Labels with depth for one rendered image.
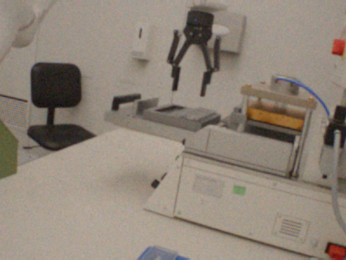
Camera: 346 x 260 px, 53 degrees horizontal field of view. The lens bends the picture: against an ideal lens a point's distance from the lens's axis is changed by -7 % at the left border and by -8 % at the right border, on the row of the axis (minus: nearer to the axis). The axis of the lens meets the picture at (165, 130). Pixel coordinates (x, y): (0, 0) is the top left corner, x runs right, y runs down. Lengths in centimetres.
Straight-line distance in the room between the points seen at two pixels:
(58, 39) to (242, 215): 237
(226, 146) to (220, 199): 13
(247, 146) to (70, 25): 228
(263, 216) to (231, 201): 8
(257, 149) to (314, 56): 166
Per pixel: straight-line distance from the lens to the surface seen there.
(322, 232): 90
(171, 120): 97
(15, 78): 329
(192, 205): 93
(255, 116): 91
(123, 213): 95
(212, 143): 88
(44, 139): 244
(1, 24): 116
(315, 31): 247
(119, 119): 102
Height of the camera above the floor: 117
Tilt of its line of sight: 13 degrees down
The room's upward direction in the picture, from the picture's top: 9 degrees clockwise
